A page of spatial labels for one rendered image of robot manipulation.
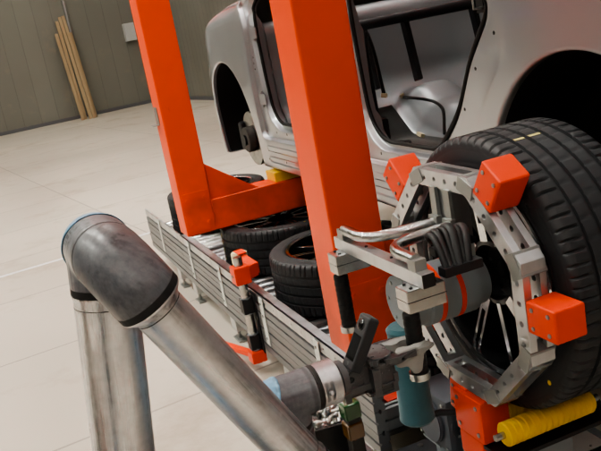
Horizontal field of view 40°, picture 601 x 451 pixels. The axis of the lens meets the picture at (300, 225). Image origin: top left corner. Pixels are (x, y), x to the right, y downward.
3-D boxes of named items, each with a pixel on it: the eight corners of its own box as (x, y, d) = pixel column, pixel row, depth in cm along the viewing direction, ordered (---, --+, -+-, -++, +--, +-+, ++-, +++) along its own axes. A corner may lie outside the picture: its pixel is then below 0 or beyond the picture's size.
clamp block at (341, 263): (372, 266, 197) (368, 245, 195) (338, 276, 194) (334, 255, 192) (362, 261, 201) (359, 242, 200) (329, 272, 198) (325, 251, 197)
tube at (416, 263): (496, 248, 169) (490, 199, 166) (415, 274, 162) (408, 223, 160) (450, 233, 185) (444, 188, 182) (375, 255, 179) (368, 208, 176)
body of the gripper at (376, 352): (385, 376, 171) (334, 395, 167) (379, 338, 168) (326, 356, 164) (403, 389, 164) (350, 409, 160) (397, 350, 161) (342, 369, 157)
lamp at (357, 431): (366, 437, 185) (363, 421, 184) (351, 443, 184) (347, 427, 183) (358, 429, 189) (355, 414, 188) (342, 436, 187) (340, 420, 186)
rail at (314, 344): (402, 433, 262) (393, 370, 256) (376, 443, 259) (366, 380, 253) (199, 266, 487) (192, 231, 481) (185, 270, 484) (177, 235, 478)
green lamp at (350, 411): (362, 417, 184) (359, 401, 183) (347, 423, 183) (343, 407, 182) (355, 410, 188) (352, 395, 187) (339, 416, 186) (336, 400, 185)
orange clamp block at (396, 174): (431, 178, 201) (414, 151, 205) (403, 186, 199) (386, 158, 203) (423, 195, 207) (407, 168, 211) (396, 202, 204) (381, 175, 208)
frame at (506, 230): (564, 427, 173) (538, 179, 159) (539, 438, 171) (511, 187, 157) (431, 348, 223) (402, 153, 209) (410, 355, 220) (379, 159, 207)
